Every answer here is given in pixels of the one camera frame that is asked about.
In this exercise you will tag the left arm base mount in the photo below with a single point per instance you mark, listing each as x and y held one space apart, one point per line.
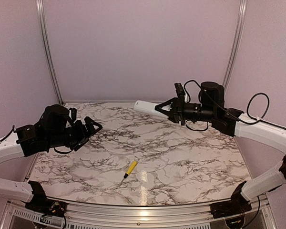
48 207

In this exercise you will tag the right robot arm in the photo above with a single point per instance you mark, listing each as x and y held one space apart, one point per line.
235 123

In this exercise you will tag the front aluminium rail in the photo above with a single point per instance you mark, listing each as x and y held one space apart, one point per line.
205 215

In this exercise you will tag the right aluminium frame post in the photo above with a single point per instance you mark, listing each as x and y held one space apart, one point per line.
240 22

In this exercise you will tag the white remote control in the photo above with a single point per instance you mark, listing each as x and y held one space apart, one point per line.
148 108

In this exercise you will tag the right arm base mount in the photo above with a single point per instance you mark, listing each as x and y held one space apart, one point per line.
229 208

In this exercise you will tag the aluminium frame post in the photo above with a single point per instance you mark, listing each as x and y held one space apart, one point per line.
46 45
240 22

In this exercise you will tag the yellow handled screwdriver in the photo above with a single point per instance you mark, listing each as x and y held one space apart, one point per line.
129 171

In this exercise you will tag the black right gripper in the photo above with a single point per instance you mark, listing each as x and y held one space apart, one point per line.
177 108

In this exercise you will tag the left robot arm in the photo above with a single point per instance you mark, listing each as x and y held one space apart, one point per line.
59 129

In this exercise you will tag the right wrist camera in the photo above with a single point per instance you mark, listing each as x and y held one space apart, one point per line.
180 92

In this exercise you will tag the left aluminium frame post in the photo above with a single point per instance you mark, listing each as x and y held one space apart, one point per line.
46 45

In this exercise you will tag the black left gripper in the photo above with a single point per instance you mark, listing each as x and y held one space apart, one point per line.
83 133

